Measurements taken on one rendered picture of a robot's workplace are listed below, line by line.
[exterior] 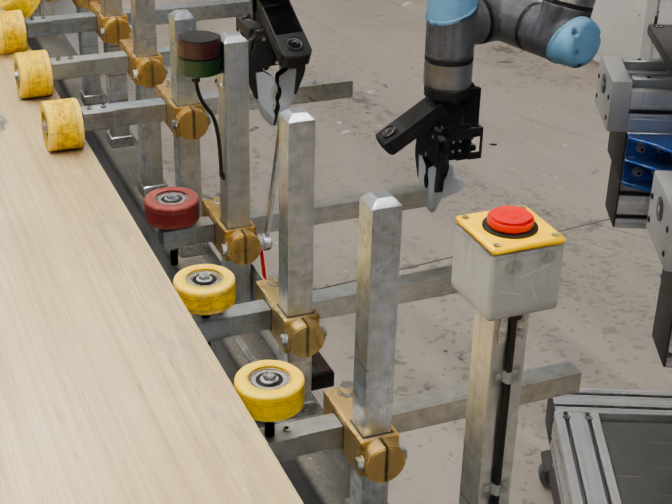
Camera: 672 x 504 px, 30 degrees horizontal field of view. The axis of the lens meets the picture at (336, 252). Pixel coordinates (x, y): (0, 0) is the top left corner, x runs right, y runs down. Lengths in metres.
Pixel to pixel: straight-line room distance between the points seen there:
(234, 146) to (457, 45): 0.37
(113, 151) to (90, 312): 1.00
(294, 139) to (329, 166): 2.68
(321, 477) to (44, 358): 0.38
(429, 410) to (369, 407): 0.12
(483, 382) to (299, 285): 0.53
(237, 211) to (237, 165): 0.07
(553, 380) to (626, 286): 2.00
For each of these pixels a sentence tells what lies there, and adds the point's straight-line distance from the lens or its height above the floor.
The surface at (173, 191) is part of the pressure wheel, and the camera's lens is 1.88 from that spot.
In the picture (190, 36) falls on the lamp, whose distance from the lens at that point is 1.74.
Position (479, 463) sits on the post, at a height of 0.99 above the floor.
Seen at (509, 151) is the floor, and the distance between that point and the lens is 4.40.
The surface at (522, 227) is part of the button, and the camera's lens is 1.06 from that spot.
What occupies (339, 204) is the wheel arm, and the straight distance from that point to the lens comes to 1.94.
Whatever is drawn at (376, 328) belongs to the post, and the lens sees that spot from 1.38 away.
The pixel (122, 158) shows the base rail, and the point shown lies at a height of 0.70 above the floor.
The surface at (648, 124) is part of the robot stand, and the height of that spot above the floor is 0.92.
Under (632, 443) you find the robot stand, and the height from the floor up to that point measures 0.21.
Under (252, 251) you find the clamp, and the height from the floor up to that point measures 0.84.
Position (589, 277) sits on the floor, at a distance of 3.62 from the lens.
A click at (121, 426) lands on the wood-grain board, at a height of 0.90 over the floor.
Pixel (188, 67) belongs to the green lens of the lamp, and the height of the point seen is 1.13.
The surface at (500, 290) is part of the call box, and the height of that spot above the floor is 1.18.
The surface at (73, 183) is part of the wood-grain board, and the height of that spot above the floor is 0.90.
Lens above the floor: 1.70
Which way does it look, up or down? 28 degrees down
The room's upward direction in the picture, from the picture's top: 1 degrees clockwise
